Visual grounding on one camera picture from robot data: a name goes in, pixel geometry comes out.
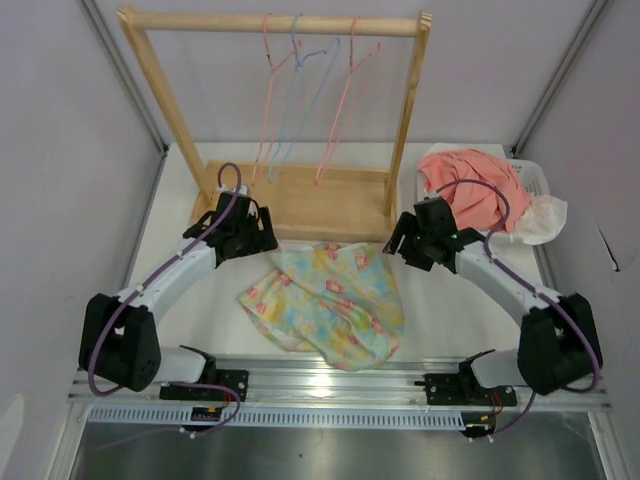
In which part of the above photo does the floral pastel skirt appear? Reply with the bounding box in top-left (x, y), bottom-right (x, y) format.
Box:
top-left (237, 242), bottom-right (405, 372)

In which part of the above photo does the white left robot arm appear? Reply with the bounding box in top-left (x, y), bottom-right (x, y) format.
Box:
top-left (79, 192), bottom-right (278, 400)

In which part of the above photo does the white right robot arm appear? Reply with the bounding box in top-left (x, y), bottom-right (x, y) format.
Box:
top-left (383, 198), bottom-right (603, 404)

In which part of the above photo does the wooden hanger rack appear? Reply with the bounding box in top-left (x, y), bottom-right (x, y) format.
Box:
top-left (117, 5), bottom-right (432, 242)

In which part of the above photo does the coral pink garment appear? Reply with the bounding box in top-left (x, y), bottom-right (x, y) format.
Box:
top-left (418, 149), bottom-right (532, 234)

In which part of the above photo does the white plastic laundry basket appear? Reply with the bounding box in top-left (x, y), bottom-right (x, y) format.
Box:
top-left (416, 159), bottom-right (550, 243)

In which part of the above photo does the white sheer garment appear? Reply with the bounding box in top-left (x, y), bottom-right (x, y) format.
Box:
top-left (510, 195), bottom-right (568, 246)

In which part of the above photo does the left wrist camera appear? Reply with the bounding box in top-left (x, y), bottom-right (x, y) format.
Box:
top-left (216, 184), bottom-right (250, 197)

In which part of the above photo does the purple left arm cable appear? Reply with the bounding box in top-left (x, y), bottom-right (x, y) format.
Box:
top-left (87, 162), bottom-right (245, 451)

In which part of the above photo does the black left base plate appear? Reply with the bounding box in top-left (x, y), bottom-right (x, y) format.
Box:
top-left (159, 369), bottom-right (250, 402)

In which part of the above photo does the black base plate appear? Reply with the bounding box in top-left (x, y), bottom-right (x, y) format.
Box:
top-left (159, 369), bottom-right (250, 402)
top-left (414, 373), bottom-right (518, 407)

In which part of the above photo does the aluminium mounting rail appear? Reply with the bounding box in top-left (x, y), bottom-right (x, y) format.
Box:
top-left (67, 355), bottom-right (612, 413)

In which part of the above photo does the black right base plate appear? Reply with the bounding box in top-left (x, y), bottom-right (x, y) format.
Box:
top-left (414, 373), bottom-right (518, 407)

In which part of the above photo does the right pink wire hanger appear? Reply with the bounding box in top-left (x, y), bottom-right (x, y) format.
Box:
top-left (314, 16), bottom-right (381, 185)

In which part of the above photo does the pink wire hanger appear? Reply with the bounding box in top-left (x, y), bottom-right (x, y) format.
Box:
top-left (314, 16), bottom-right (381, 185)
top-left (251, 12), bottom-right (294, 186)

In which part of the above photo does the left pink wire hanger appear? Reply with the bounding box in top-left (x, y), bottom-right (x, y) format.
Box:
top-left (251, 12), bottom-right (294, 186)

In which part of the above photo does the white slotted cable duct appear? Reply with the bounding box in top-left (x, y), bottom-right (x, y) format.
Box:
top-left (88, 404), bottom-right (489, 431)

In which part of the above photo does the blue wire hanger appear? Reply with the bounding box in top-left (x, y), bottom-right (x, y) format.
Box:
top-left (267, 13), bottom-right (341, 184)

